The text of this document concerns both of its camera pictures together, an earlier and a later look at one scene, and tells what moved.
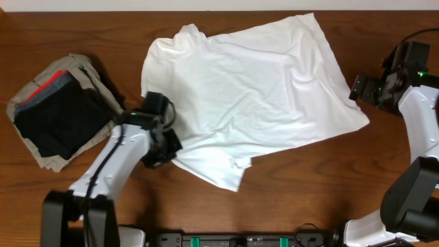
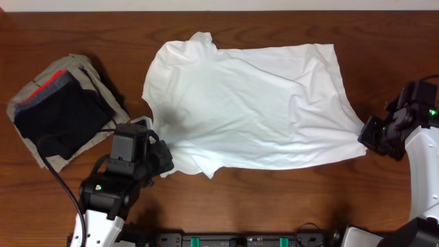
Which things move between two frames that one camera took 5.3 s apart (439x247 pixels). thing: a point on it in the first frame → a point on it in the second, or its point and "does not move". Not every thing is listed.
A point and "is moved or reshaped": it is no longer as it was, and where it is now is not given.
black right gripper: x=367 y=93 → x=367 y=137
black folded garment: x=62 y=123 does not move
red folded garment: x=49 y=81 does not move
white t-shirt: x=241 y=92 is moved or reshaped
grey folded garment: x=60 y=81 does not move
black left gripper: x=176 y=146 → x=162 y=150
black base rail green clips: x=300 y=240 does not move
